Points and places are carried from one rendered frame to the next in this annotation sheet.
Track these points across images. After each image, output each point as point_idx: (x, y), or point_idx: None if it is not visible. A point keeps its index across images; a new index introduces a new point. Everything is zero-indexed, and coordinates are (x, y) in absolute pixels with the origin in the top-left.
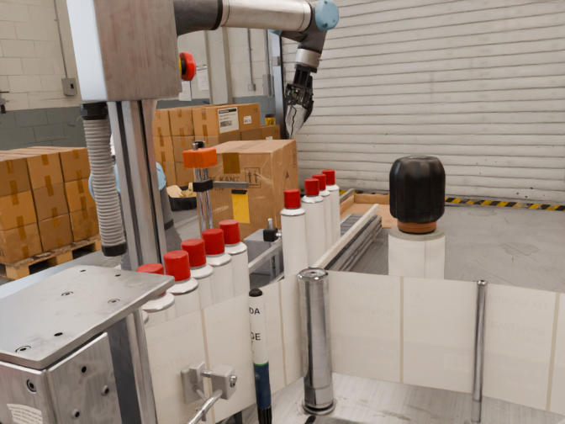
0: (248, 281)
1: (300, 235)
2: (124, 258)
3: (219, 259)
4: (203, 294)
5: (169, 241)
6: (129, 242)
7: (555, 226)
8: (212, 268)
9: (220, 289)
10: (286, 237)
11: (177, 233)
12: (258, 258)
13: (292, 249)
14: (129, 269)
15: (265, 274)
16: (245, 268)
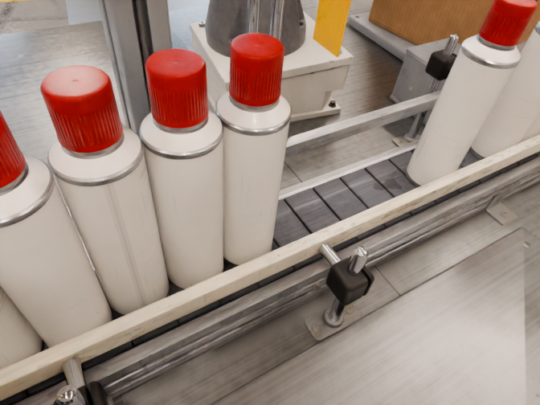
0: (270, 187)
1: (476, 108)
2: (207, 15)
3: (173, 141)
4: (87, 212)
5: (270, 14)
6: (99, 3)
7: None
8: (126, 165)
9: (169, 199)
10: (445, 99)
11: (295, 2)
12: (368, 116)
13: (443, 125)
14: (207, 35)
15: (411, 116)
16: (263, 166)
